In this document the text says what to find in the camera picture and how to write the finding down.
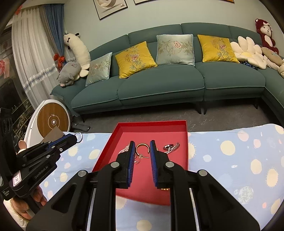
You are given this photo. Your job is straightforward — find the silver crystal earring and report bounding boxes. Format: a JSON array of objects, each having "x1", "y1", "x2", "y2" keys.
[{"x1": 118, "y1": 145, "x2": 142, "y2": 164}]

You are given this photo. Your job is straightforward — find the gold hoop earring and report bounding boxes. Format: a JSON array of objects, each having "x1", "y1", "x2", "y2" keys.
[{"x1": 135, "y1": 143, "x2": 150, "y2": 159}]

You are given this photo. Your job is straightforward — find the red jewelry tray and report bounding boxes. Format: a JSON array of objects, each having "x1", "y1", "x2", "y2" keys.
[{"x1": 93, "y1": 120, "x2": 188, "y2": 205}]

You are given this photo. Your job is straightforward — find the person's left hand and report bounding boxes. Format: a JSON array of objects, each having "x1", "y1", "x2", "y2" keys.
[{"x1": 11, "y1": 186, "x2": 47, "y2": 220}]

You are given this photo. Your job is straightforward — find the brown paper bag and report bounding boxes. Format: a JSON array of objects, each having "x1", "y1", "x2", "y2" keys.
[{"x1": 41, "y1": 127, "x2": 64, "y2": 143}]

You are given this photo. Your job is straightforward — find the black remote on floor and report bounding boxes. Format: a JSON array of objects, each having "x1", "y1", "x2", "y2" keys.
[{"x1": 71, "y1": 122, "x2": 91, "y2": 132}]

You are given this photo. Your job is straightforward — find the silver red clip brooch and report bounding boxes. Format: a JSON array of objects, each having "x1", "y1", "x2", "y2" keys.
[{"x1": 163, "y1": 143, "x2": 180, "y2": 154}]

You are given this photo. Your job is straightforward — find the white round wooden appliance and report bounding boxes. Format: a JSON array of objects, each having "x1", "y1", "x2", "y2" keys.
[{"x1": 24, "y1": 99, "x2": 71, "y2": 148}]

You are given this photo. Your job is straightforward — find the grey pig plush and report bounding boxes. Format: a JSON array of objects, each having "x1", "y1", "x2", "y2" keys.
[{"x1": 57, "y1": 62, "x2": 81, "y2": 88}]

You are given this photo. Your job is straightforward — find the blue patterned tablecloth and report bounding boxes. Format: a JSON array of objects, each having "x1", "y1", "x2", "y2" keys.
[{"x1": 41, "y1": 124, "x2": 283, "y2": 228}]

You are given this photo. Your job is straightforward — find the orange curtain tieback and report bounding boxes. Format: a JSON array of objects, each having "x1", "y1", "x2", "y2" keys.
[{"x1": 53, "y1": 53, "x2": 65, "y2": 72}]

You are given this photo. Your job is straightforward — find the left grey-green embroidered cushion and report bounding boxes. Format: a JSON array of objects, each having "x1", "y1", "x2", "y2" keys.
[{"x1": 86, "y1": 52, "x2": 112, "y2": 87}]

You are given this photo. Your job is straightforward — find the grey-green embroidered cushion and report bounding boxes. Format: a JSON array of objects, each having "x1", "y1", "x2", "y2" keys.
[
  {"x1": 86, "y1": 52, "x2": 112, "y2": 87},
  {"x1": 155, "y1": 34, "x2": 195, "y2": 66}
]

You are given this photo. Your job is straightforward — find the white sheer curtain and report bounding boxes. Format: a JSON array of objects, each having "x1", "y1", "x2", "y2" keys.
[{"x1": 12, "y1": 6, "x2": 59, "y2": 109}]

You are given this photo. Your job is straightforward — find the green sofa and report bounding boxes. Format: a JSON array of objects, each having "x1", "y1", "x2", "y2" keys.
[{"x1": 51, "y1": 23, "x2": 283, "y2": 122}]

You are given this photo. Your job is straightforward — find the long white cow plush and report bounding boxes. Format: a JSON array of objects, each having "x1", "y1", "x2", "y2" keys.
[{"x1": 64, "y1": 32, "x2": 91, "y2": 77}]

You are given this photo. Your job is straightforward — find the left yellow embroidered cushion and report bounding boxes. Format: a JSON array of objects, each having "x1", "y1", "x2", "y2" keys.
[{"x1": 115, "y1": 41, "x2": 157, "y2": 78}]

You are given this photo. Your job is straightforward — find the yellow embroidered cushion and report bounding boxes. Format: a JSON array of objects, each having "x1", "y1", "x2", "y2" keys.
[
  {"x1": 115, "y1": 41, "x2": 157, "y2": 78},
  {"x1": 197, "y1": 35, "x2": 239, "y2": 63}
]

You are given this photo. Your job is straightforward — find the centre grey-green embroidered cushion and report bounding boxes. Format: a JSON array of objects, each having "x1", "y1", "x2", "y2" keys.
[{"x1": 155, "y1": 34, "x2": 195, "y2": 66}]

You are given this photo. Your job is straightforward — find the blue curtain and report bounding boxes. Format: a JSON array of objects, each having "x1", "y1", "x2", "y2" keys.
[{"x1": 44, "y1": 4, "x2": 64, "y2": 56}]

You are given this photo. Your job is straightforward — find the right yellow embroidered cushion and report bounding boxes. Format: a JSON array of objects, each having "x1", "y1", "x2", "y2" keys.
[{"x1": 197, "y1": 35, "x2": 239, "y2": 63}]

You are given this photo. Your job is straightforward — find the white flower-shaped cushion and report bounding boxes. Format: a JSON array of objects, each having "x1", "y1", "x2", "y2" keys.
[{"x1": 231, "y1": 36, "x2": 267, "y2": 70}]

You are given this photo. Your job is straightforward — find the cream knot pillow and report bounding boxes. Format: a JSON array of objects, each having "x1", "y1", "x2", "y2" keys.
[{"x1": 278, "y1": 62, "x2": 284, "y2": 78}]

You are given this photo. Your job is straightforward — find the beige potato plush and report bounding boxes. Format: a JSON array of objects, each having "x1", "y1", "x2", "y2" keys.
[{"x1": 261, "y1": 47, "x2": 283, "y2": 66}]

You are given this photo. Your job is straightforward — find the red monkey plush toy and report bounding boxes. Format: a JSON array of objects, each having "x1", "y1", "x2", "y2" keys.
[{"x1": 255, "y1": 19, "x2": 279, "y2": 54}]

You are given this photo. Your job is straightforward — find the grey framed wall picture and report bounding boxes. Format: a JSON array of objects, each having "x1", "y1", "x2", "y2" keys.
[{"x1": 93, "y1": 0, "x2": 128, "y2": 20}]

